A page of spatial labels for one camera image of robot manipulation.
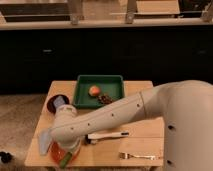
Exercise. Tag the green pepper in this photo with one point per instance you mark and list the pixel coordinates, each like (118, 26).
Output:
(65, 160)

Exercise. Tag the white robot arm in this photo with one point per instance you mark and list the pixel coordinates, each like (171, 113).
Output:
(186, 108)

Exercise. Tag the blue sponge in bowl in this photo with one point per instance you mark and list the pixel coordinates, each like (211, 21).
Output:
(58, 101)

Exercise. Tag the red plastic bowl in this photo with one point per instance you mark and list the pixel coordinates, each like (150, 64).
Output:
(57, 153)

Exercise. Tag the green plastic tray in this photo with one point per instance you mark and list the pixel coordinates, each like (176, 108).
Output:
(111, 85)

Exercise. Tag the dark grape bunch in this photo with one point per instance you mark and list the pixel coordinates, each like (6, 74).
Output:
(105, 99)

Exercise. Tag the red apple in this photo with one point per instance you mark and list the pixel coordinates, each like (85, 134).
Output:
(94, 91)

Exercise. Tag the wooden table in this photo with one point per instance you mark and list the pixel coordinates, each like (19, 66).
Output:
(146, 138)

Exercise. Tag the silver metal fork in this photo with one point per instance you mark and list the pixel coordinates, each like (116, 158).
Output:
(128, 156)

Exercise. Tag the grey folded cloth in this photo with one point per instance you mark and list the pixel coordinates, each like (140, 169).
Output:
(44, 141)

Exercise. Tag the black object on floor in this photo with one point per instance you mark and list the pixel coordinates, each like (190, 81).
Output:
(5, 157)

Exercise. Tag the white handled dish brush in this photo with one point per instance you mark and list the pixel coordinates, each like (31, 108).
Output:
(94, 137)

